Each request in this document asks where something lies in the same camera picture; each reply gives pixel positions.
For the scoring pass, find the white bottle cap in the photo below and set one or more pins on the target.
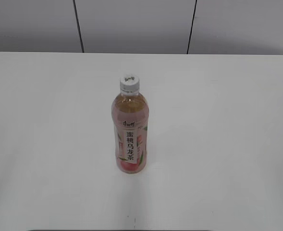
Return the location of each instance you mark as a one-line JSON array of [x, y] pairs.
[[130, 83]]

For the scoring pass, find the peach oolong tea bottle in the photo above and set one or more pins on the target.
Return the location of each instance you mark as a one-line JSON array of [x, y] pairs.
[[130, 114]]

